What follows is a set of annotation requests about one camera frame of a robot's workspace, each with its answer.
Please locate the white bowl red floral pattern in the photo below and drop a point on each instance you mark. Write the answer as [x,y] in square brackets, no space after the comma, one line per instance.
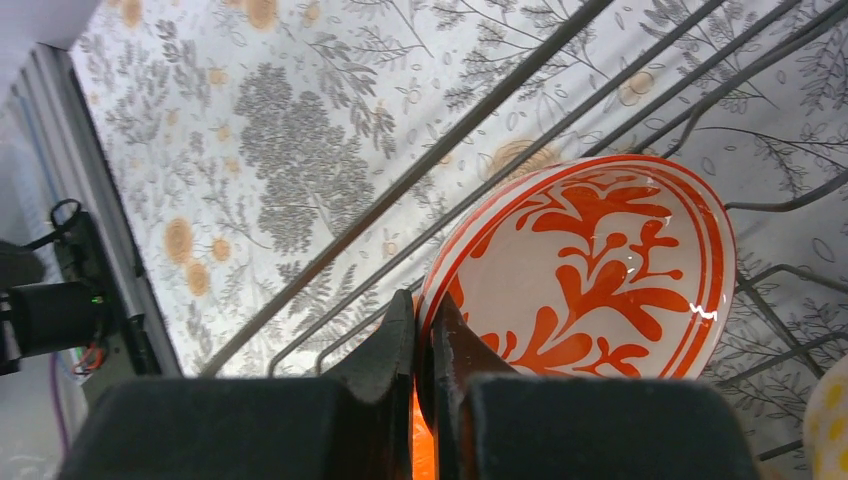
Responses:
[619,266]

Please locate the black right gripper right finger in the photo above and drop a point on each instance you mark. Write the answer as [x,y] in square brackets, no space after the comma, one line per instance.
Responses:
[491,422]

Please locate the floral patterned table mat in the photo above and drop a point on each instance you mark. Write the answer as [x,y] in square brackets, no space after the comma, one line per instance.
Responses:
[161,77]

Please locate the yellow dotted white bowl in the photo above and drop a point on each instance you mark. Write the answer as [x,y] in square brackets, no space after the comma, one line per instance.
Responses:
[825,425]

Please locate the black wire dish rack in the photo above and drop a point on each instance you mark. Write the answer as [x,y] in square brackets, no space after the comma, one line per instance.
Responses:
[538,80]

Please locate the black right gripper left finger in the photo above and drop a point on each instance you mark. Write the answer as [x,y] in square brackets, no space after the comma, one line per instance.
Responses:
[353,421]

